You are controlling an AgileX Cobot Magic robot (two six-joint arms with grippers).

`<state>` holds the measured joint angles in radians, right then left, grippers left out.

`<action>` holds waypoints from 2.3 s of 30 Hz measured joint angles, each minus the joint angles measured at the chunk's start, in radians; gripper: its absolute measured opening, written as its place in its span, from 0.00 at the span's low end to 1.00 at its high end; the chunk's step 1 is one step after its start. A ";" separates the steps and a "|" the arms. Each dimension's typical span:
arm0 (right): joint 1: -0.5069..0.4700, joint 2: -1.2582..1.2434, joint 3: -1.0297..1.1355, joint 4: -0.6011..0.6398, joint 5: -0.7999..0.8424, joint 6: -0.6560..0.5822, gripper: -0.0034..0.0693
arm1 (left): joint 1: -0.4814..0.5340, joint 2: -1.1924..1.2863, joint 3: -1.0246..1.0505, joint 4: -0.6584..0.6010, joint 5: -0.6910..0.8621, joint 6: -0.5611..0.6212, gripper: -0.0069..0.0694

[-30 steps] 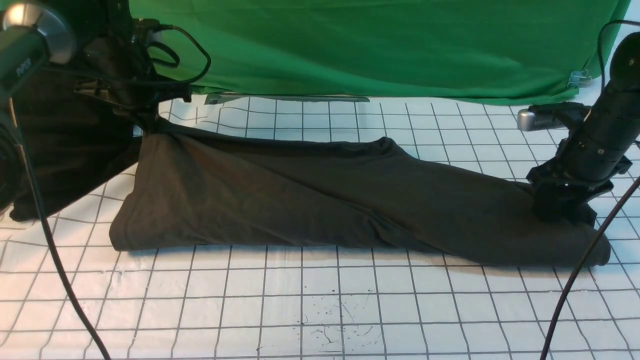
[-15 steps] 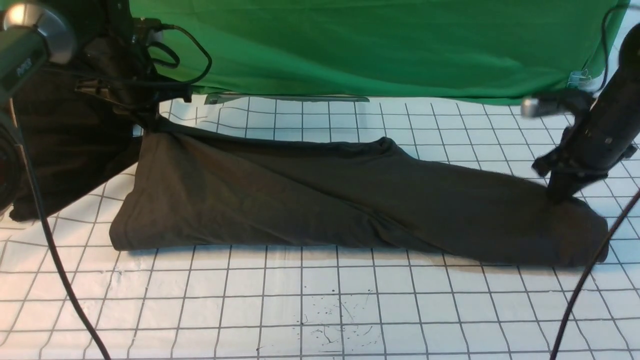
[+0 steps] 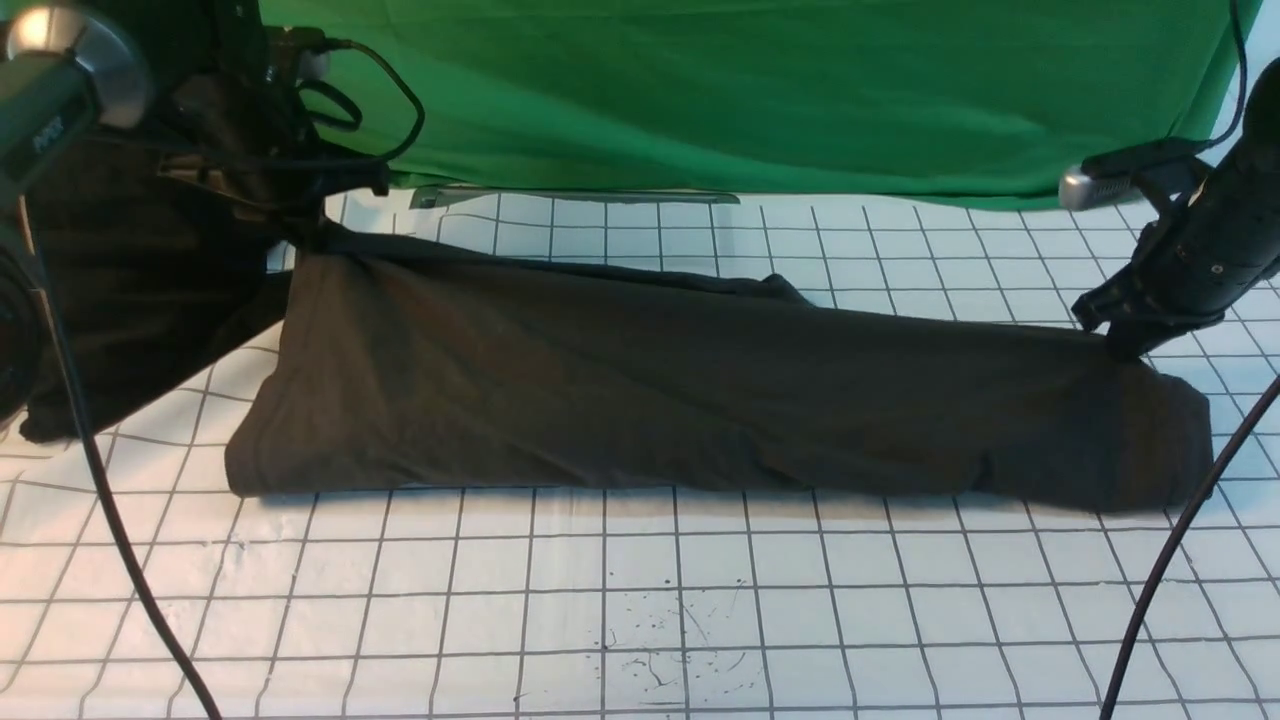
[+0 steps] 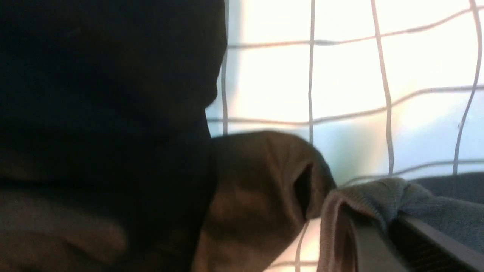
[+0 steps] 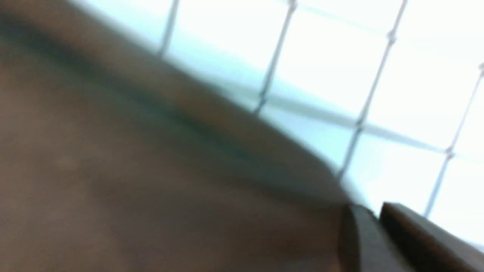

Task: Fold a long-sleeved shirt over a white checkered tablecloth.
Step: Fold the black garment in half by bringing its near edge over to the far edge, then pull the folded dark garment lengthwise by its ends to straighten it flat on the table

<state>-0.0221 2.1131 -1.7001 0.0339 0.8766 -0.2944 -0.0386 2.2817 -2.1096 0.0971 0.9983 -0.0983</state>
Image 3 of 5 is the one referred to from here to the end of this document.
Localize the dark gray long-sleeve shirt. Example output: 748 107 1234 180
225 225 1213 512

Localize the left black cable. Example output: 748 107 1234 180
15 35 428 720

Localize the green backdrop cloth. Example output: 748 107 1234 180
261 1 1236 209

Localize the pile of black clothes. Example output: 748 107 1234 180
26 140 292 432

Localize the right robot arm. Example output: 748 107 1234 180
1059 63 1279 360

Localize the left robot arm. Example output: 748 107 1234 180
3 1 403 443

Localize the black cable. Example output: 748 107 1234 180
15 35 428 720
1098 0 1280 720

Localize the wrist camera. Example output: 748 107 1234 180
264 26 330 87
1059 137 1210 211

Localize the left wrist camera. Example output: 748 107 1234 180
264 26 330 87

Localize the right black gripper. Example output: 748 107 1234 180
1071 150 1277 363

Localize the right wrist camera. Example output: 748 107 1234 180
1059 137 1210 211

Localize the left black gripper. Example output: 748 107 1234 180
160 74 390 255

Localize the right black cable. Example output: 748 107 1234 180
1098 0 1280 720

